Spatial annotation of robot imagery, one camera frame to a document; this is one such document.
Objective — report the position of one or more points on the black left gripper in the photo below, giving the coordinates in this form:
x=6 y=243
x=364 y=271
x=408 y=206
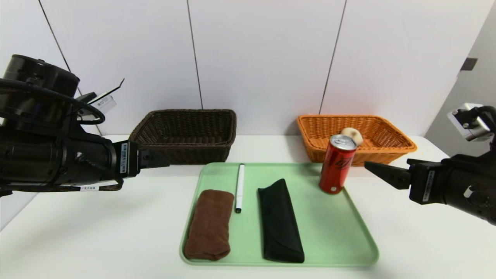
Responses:
x=128 y=158

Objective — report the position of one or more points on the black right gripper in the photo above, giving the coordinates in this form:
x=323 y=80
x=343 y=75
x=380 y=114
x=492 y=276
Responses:
x=424 y=181

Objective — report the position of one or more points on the orange and white bun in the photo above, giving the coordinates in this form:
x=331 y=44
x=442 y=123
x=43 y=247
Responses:
x=354 y=133

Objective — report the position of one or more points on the red soda can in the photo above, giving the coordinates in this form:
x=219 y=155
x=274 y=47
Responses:
x=336 y=166

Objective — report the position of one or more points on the brown towel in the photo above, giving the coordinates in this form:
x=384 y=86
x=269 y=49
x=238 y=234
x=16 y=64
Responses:
x=209 y=224

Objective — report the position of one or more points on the black glasses case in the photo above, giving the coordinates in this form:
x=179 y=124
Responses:
x=279 y=221

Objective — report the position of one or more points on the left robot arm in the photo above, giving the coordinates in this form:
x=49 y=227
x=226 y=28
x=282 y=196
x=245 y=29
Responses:
x=38 y=155

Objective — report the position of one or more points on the dark brown wicker basket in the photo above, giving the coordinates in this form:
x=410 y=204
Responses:
x=186 y=151

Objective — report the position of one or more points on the orange wicker basket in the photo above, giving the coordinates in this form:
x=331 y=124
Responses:
x=379 y=131

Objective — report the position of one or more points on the white marker pen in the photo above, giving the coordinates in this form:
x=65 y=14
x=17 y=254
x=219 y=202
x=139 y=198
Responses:
x=240 y=186

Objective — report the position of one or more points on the light green plastic tray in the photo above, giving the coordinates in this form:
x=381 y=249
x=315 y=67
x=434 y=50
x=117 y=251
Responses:
x=333 y=232

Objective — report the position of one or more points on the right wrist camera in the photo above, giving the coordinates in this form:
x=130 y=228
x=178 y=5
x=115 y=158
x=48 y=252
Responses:
x=469 y=124

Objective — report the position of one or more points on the dark wall fixture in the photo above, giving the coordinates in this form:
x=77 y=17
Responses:
x=468 y=64

